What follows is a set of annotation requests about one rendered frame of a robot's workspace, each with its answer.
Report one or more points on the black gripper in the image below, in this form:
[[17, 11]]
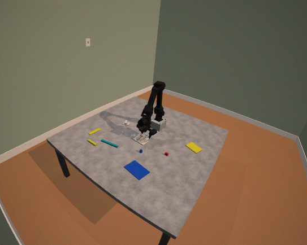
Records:
[[152, 131]]

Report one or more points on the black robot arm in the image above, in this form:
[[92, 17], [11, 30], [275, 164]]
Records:
[[157, 90]]

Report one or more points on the blue flat rectangular plate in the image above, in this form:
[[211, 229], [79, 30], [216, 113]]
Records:
[[136, 169]]

